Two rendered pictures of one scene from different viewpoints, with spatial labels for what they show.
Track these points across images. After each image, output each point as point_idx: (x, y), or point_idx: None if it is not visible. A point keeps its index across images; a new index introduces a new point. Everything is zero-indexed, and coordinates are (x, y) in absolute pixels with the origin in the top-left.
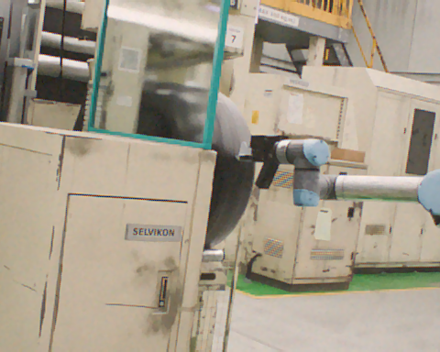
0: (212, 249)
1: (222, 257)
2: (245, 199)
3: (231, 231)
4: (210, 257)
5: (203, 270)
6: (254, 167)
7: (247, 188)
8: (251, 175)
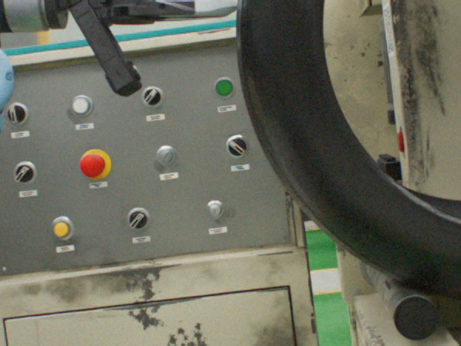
0: (399, 290)
1: (392, 320)
2: (254, 125)
3: (327, 228)
4: (387, 310)
5: (368, 342)
6: (248, 21)
7: (244, 90)
8: (240, 49)
